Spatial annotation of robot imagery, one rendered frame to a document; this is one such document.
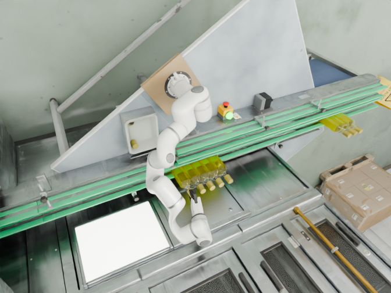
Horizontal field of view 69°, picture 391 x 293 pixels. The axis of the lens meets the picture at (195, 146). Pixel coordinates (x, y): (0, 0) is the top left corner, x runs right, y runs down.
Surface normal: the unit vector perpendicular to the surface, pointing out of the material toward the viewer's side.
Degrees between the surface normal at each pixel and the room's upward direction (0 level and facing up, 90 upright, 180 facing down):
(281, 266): 90
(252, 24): 0
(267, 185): 91
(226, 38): 0
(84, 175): 90
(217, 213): 90
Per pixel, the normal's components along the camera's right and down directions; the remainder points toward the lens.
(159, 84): 0.45, 0.58
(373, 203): 0.07, -0.69
